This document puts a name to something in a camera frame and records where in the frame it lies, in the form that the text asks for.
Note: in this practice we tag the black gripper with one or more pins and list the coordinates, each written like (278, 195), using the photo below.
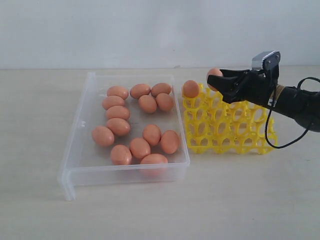
(254, 86)

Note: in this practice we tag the brown egg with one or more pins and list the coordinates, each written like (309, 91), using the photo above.
(119, 91)
(139, 90)
(170, 142)
(216, 72)
(118, 126)
(190, 89)
(148, 104)
(118, 111)
(121, 155)
(152, 134)
(164, 102)
(159, 88)
(139, 148)
(111, 101)
(102, 136)

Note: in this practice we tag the clear plastic bin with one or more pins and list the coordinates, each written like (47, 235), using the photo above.
(85, 163)

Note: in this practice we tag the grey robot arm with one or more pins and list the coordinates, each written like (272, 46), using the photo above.
(302, 106)

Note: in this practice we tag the yellow plastic egg tray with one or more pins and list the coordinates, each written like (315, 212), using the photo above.
(212, 125)

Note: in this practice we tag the brown egg frontmost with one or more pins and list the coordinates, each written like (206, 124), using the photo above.
(150, 159)

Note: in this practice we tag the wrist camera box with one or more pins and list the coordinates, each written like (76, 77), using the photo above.
(266, 60)

